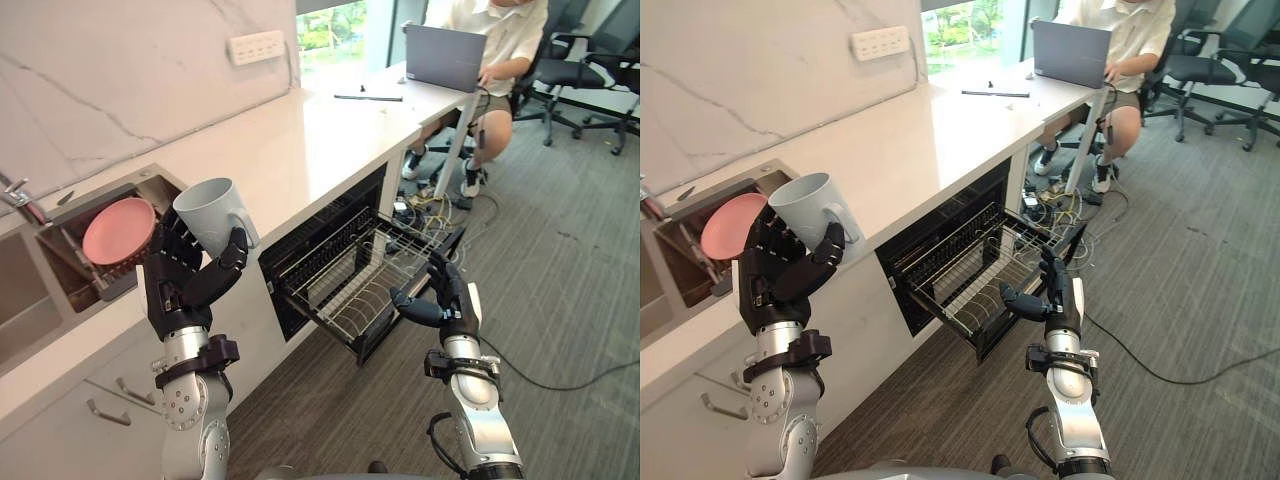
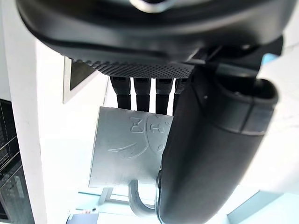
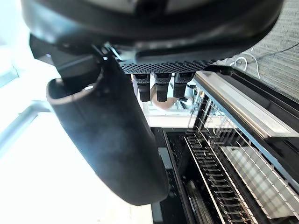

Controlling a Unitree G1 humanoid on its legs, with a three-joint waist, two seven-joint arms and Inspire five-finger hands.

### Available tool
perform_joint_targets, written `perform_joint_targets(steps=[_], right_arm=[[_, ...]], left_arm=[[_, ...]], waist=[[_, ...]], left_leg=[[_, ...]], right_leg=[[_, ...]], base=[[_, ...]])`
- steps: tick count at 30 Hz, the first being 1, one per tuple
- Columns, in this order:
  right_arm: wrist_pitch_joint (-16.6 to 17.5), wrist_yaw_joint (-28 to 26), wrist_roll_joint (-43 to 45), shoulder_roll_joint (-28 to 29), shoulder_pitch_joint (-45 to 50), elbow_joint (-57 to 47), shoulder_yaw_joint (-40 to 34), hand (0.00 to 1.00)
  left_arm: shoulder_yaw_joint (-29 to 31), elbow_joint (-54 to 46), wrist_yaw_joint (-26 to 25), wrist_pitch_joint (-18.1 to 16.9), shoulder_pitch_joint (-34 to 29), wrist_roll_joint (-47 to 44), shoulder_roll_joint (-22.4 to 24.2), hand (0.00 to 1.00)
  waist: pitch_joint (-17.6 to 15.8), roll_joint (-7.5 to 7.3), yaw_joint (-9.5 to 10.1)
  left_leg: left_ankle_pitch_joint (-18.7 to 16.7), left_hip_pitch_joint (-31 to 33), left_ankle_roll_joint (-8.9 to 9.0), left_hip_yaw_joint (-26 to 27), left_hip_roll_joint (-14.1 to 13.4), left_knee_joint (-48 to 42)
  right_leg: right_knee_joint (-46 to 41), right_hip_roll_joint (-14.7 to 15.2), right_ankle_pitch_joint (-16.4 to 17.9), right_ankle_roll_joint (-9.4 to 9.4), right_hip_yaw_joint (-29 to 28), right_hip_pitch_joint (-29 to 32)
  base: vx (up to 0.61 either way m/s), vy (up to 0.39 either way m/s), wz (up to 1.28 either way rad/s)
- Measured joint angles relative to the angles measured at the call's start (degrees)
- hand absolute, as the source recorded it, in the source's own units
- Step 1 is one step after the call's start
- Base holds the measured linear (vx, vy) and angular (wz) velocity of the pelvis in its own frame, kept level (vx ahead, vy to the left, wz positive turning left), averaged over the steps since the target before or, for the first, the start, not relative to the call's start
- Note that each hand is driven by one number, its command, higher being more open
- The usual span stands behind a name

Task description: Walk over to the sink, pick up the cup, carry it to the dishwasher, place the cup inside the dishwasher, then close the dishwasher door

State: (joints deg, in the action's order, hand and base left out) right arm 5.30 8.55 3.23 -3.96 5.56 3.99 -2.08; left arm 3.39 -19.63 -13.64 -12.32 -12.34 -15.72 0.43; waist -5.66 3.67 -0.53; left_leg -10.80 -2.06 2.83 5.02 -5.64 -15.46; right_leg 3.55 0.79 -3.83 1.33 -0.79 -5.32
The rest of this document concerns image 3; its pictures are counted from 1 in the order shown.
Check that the open dishwasher with steel door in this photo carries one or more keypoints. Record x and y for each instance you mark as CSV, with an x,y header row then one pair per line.
x,y
257,130

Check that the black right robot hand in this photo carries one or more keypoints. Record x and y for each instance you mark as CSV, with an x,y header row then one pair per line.
x,y
105,140

